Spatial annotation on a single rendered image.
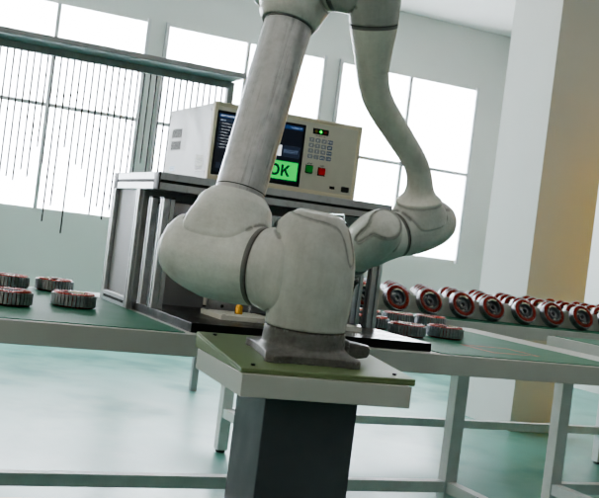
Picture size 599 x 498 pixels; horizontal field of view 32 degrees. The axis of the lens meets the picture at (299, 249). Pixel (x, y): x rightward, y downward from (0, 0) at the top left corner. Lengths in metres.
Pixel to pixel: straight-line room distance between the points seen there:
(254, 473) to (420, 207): 0.75
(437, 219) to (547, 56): 4.45
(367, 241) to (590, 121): 4.67
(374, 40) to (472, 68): 8.60
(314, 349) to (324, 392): 0.10
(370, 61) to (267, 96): 0.23
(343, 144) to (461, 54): 7.80
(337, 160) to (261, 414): 1.16
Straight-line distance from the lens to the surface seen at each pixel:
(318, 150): 2.89
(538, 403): 6.73
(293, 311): 1.91
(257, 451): 1.92
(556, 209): 6.67
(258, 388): 1.81
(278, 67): 2.12
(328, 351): 1.94
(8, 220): 8.99
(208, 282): 2.00
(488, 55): 10.87
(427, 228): 2.35
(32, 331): 2.27
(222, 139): 2.78
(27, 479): 3.31
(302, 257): 1.90
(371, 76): 2.19
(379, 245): 2.25
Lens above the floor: 0.98
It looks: level
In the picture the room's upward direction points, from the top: 7 degrees clockwise
